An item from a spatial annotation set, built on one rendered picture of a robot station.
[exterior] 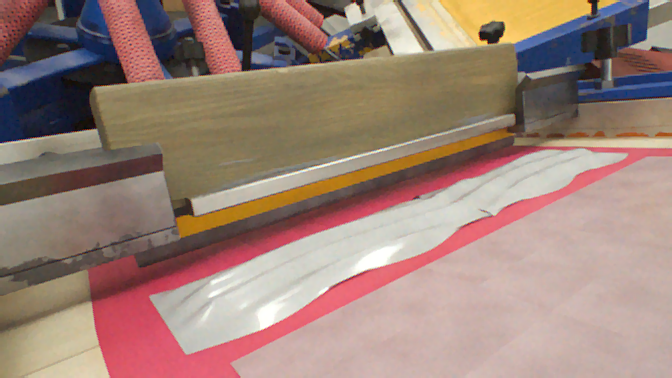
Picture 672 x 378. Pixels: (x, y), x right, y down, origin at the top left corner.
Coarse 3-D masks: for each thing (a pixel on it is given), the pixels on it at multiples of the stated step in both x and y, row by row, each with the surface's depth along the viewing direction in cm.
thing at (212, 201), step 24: (480, 120) 37; (504, 120) 37; (408, 144) 31; (432, 144) 32; (312, 168) 26; (336, 168) 27; (360, 168) 29; (216, 192) 23; (240, 192) 24; (264, 192) 25
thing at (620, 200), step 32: (480, 160) 40; (512, 160) 38; (640, 160) 32; (384, 192) 34; (416, 192) 33; (576, 192) 27; (608, 192) 26; (640, 192) 25; (576, 224) 22; (608, 224) 21; (640, 224) 20
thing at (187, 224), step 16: (464, 144) 38; (480, 144) 39; (400, 160) 34; (416, 160) 35; (352, 176) 31; (368, 176) 32; (288, 192) 28; (304, 192) 29; (320, 192) 30; (240, 208) 26; (256, 208) 27; (272, 208) 28; (192, 224) 25; (208, 224) 25
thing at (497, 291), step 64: (192, 256) 26; (256, 256) 24; (448, 256) 20; (512, 256) 19; (576, 256) 18; (640, 256) 17; (128, 320) 19; (320, 320) 16; (384, 320) 15; (448, 320) 15; (512, 320) 14; (576, 320) 14; (640, 320) 13
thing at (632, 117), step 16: (656, 96) 39; (592, 112) 43; (608, 112) 42; (624, 112) 40; (640, 112) 39; (656, 112) 38; (544, 128) 47; (560, 128) 46; (576, 128) 44; (592, 128) 43; (608, 128) 42; (624, 128) 41; (640, 128) 40; (656, 128) 39
